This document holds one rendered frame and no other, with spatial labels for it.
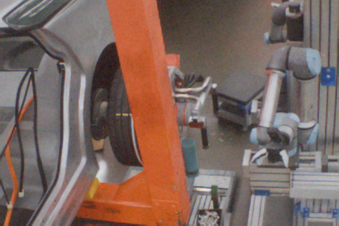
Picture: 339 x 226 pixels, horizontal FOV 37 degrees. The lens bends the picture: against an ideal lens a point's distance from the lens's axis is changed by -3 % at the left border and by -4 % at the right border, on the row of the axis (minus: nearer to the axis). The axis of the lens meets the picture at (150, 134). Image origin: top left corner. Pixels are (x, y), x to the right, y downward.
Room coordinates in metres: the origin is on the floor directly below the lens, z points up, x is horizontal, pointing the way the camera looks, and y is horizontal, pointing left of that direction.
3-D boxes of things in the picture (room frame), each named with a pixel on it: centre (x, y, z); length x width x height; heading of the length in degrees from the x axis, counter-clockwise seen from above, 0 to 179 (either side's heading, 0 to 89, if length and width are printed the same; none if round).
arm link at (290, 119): (1.78, -0.62, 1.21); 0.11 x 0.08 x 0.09; 145
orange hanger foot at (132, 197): (2.18, 0.27, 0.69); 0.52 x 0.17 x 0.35; 66
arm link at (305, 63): (1.99, -0.77, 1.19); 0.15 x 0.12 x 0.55; 55
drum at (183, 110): (2.55, -0.22, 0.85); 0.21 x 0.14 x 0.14; 66
